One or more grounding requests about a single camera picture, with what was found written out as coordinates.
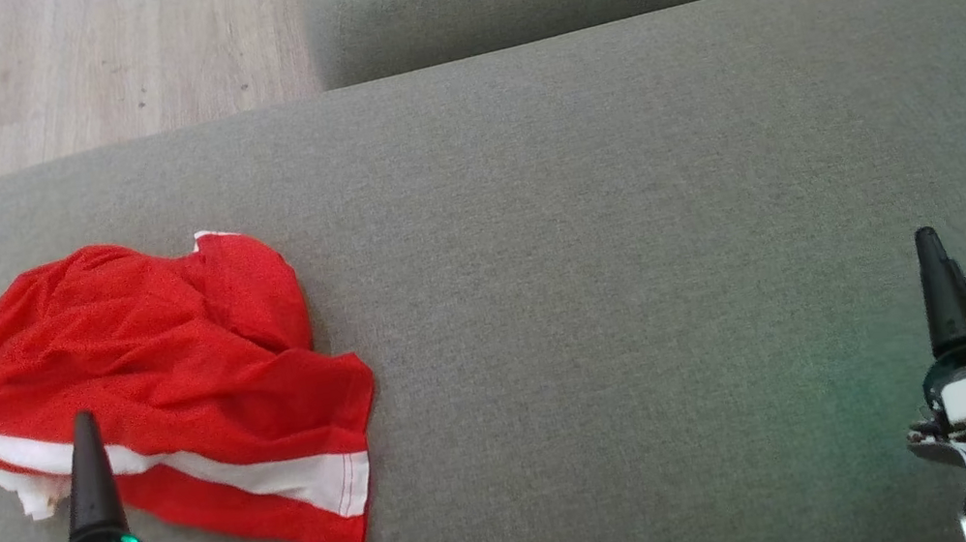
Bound red basketball jersey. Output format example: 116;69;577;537
0;212;337;529

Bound red shorts with white stripe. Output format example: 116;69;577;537
71;335;403;542

